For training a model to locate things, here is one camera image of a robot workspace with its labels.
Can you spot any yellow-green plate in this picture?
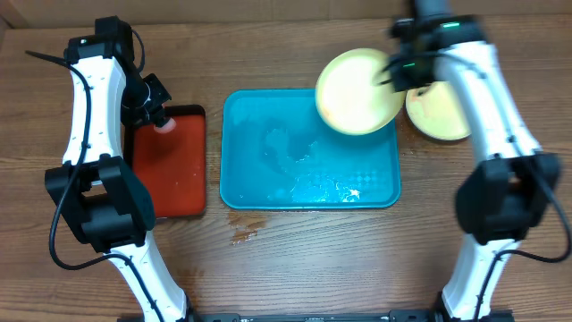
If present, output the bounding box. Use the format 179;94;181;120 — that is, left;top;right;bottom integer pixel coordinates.
405;81;471;141

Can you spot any red black lacquer tray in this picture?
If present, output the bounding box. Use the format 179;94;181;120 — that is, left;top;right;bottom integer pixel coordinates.
123;105;206;218

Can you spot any yellow plate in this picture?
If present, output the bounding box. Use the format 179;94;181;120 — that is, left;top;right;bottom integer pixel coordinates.
315;48;405;136

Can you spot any green pink dish sponge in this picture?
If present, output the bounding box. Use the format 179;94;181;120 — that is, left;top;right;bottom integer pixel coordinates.
154;118;176;134

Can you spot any teal plastic serving tray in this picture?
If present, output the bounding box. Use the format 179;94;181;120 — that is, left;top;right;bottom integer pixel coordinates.
220;89;401;210

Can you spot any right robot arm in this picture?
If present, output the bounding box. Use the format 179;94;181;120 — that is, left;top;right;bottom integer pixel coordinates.
385;0;561;321

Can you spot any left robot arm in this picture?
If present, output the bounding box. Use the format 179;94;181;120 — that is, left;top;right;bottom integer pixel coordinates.
43;16;195;321

